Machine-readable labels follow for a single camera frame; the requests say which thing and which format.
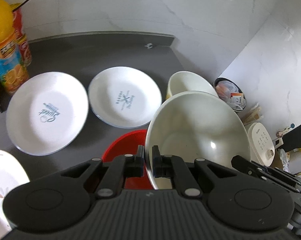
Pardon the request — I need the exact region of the red and black bowl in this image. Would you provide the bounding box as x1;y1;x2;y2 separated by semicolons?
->
102;129;153;190

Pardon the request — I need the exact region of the white ribbed bowl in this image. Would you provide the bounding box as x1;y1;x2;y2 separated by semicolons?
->
145;91;251;190

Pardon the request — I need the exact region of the white plate Bakery print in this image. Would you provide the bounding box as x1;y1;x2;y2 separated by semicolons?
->
88;66;162;129

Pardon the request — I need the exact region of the white bowl yellow pattern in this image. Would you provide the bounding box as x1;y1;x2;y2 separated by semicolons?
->
166;71;218;100

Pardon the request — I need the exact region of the white plate Sweet print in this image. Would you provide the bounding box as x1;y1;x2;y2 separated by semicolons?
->
6;72;89;156

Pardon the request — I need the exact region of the plain white plate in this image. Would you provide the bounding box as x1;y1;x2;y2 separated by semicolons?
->
0;150;30;239

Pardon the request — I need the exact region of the white electric kettle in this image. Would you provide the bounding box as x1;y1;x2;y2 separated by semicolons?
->
245;122;275;166

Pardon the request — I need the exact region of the orange juice bottle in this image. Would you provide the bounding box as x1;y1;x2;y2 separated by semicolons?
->
0;0;29;95

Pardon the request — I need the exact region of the red drink can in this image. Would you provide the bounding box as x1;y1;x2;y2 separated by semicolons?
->
10;3;32;67

